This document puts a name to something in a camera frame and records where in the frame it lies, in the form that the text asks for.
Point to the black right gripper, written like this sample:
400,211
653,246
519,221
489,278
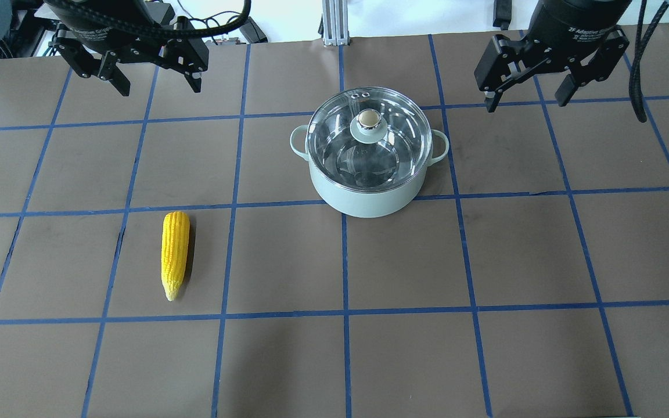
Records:
574,23

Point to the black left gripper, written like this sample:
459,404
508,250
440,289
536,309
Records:
115,36

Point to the yellow corn cob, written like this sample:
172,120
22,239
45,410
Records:
174,249

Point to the glass pot lid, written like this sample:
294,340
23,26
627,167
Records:
369,140

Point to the pale green cooking pot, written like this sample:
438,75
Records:
366,205

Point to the black power adapter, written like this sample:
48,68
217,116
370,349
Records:
252,32

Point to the aluminium frame post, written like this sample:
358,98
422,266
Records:
334,23

